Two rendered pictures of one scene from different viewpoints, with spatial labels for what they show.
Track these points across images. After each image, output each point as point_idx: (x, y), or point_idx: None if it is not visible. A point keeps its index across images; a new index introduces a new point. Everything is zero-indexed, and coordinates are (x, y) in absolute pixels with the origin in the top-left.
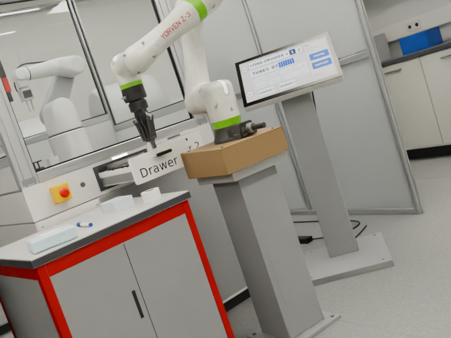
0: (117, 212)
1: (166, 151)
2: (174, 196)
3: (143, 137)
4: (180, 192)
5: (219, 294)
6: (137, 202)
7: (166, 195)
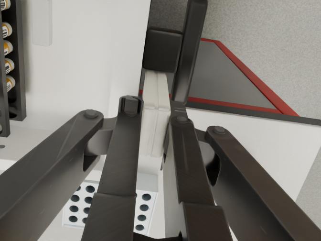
0: (161, 222)
1: (198, 45)
2: (310, 167)
3: (92, 167)
4: (307, 141)
5: (239, 59)
6: (149, 160)
7: (250, 142)
